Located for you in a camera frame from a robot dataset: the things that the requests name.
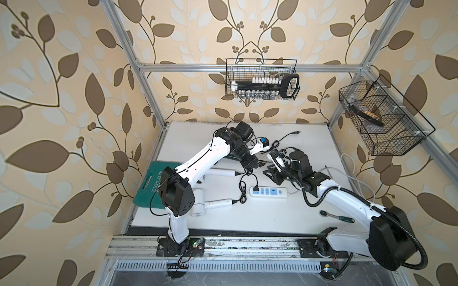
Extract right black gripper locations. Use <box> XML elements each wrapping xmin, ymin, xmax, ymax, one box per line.
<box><xmin>263</xmin><ymin>161</ymin><xmax>301</xmax><ymax>185</ymax></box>

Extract white blue power strip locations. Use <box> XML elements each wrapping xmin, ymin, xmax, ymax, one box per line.
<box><xmin>249</xmin><ymin>186</ymin><xmax>288</xmax><ymax>200</ymax></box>

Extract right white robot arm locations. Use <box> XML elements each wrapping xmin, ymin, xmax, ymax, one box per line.
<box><xmin>266</xmin><ymin>149</ymin><xmax>428</xmax><ymax>271</ymax></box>

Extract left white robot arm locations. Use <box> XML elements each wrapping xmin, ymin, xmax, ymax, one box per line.
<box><xmin>153</xmin><ymin>122</ymin><xmax>270</xmax><ymax>257</ymax></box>

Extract dark green hair dryer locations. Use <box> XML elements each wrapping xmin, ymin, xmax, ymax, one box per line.
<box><xmin>225</xmin><ymin>147</ymin><xmax>299</xmax><ymax>168</ymax></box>

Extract brush in right basket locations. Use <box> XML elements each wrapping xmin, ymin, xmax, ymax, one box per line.
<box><xmin>349</xmin><ymin>104</ymin><xmax>385</xmax><ymax>127</ymax></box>

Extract green tool case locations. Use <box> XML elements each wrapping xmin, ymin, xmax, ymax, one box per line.
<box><xmin>133</xmin><ymin>161</ymin><xmax>181</xmax><ymax>209</ymax></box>

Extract small green led board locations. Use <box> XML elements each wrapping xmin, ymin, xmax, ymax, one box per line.
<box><xmin>192</xmin><ymin>239</ymin><xmax>203</xmax><ymax>249</ymax></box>

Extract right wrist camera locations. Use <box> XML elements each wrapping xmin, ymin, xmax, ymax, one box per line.
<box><xmin>270</xmin><ymin>151</ymin><xmax>285</xmax><ymax>172</ymax></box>

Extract back wire basket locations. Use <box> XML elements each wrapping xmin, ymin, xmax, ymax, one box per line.
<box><xmin>225</xmin><ymin>58</ymin><xmax>300</xmax><ymax>101</ymax></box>

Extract wire basket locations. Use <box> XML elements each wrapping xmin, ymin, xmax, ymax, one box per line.
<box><xmin>225</xmin><ymin>58</ymin><xmax>300</xmax><ymax>101</ymax></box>
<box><xmin>339</xmin><ymin>75</ymin><xmax>436</xmax><ymax>156</ymax></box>

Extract socket set rail black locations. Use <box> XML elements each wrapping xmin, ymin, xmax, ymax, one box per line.
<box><xmin>228</xmin><ymin>74</ymin><xmax>300</xmax><ymax>100</ymax></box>

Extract right wire basket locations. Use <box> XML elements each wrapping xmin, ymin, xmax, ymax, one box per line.
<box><xmin>339</xmin><ymin>75</ymin><xmax>436</xmax><ymax>156</ymax></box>

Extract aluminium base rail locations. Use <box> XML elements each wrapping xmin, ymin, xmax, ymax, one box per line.
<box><xmin>106</xmin><ymin>236</ymin><xmax>376</xmax><ymax>274</ymax></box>

